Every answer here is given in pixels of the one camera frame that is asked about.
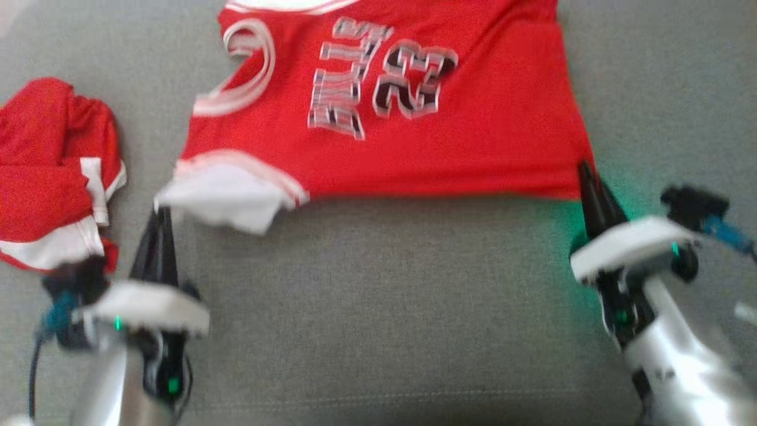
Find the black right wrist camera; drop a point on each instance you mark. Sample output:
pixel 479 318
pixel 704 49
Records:
pixel 695 204

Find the grey fabric sofa cushion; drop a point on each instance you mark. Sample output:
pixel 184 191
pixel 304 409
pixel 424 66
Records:
pixel 414 307

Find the red basketball jersey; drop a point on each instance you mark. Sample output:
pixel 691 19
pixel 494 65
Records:
pixel 473 136

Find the blue camera connector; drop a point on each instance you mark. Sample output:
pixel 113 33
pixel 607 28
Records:
pixel 730 234
pixel 59 313

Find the red shorts with white stripe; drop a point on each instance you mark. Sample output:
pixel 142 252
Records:
pixel 47 177

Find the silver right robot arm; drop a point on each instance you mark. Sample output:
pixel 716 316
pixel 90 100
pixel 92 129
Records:
pixel 680 361

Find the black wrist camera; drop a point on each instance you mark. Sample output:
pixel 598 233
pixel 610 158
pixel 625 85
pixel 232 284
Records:
pixel 80 278
pixel 695 204

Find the blue right camera connector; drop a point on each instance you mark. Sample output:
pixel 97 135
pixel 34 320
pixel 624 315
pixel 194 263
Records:
pixel 730 234

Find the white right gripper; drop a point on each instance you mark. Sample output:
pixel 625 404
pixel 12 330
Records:
pixel 633 242

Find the blue left camera connector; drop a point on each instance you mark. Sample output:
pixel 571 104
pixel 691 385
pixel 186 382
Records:
pixel 59 313

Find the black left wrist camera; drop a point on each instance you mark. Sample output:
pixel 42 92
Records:
pixel 80 278

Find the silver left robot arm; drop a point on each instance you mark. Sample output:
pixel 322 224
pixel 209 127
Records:
pixel 118 378

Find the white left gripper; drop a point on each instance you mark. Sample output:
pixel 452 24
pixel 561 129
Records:
pixel 148 307

